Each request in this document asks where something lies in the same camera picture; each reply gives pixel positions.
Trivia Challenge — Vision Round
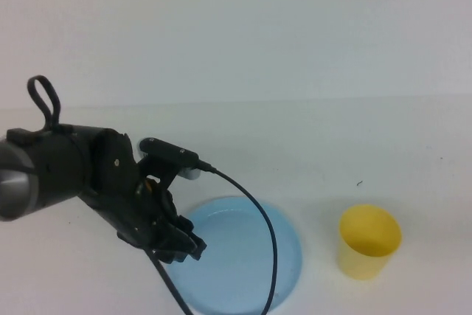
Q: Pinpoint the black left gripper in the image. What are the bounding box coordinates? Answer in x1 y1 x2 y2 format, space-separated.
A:
75 125 208 263

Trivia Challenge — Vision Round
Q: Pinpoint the light blue round plate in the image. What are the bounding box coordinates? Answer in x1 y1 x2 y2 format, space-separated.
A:
162 196 304 315

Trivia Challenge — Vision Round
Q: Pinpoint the yellow plastic cup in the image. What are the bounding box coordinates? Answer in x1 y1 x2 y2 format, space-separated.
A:
338 203 403 281

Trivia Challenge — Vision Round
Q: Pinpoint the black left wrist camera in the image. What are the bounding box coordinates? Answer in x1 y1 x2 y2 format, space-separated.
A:
137 136 202 183

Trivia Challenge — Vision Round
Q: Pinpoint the black camera cable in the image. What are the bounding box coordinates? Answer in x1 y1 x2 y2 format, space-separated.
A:
145 159 279 315

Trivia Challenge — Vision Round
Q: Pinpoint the black cable loop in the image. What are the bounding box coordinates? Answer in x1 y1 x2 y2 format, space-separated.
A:
27 75 62 132

